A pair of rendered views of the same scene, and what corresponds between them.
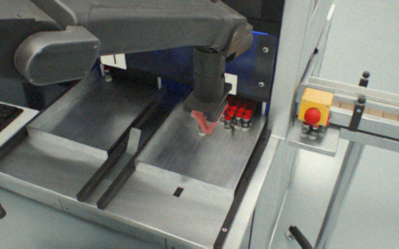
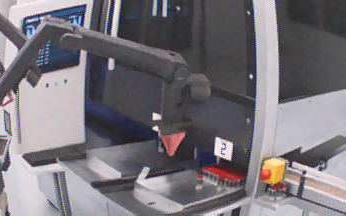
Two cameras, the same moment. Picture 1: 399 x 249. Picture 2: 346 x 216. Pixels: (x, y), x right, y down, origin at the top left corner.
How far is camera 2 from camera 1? 1.18 m
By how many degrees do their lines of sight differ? 36
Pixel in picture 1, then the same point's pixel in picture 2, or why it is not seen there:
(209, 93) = (166, 115)
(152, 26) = (112, 45)
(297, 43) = (263, 116)
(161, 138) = (167, 183)
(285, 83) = (257, 150)
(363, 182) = not seen: outside the picture
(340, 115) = (294, 186)
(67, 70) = (70, 45)
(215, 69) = (170, 97)
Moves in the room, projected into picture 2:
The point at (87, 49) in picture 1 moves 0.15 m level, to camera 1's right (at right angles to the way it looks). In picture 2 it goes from (77, 40) to (120, 40)
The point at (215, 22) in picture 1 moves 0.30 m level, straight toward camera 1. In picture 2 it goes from (158, 58) to (87, 78)
